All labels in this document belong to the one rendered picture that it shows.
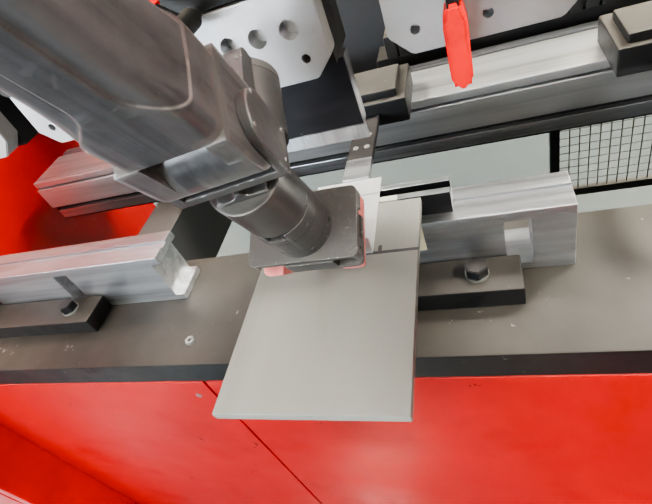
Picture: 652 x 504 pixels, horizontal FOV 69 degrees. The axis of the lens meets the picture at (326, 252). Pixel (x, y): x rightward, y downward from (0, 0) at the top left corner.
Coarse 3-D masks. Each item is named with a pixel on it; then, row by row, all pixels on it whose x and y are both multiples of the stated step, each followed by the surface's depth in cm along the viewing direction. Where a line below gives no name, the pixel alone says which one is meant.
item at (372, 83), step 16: (368, 80) 71; (384, 80) 70; (400, 80) 71; (368, 96) 69; (384, 96) 68; (400, 96) 67; (368, 112) 69; (384, 112) 69; (400, 112) 68; (368, 128) 67; (352, 144) 66; (368, 144) 64; (352, 160) 63; (368, 160) 62; (352, 176) 60; (368, 176) 59
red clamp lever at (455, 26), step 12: (456, 0) 33; (444, 12) 34; (456, 12) 33; (444, 24) 34; (456, 24) 34; (444, 36) 35; (456, 36) 35; (468, 36) 35; (456, 48) 35; (468, 48) 35; (456, 60) 36; (468, 60) 36; (456, 72) 37; (468, 72) 36; (456, 84) 38
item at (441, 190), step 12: (420, 180) 56; (432, 180) 55; (444, 180) 55; (384, 192) 57; (396, 192) 57; (408, 192) 57; (420, 192) 55; (432, 192) 54; (444, 192) 53; (432, 204) 55; (444, 204) 54
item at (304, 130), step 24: (336, 72) 46; (288, 96) 48; (312, 96) 48; (336, 96) 47; (360, 96) 49; (288, 120) 50; (312, 120) 50; (336, 120) 49; (360, 120) 49; (288, 144) 54; (312, 144) 53
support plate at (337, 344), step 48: (384, 240) 51; (288, 288) 50; (336, 288) 48; (384, 288) 46; (240, 336) 48; (288, 336) 46; (336, 336) 44; (384, 336) 42; (240, 384) 44; (288, 384) 42; (336, 384) 40; (384, 384) 39
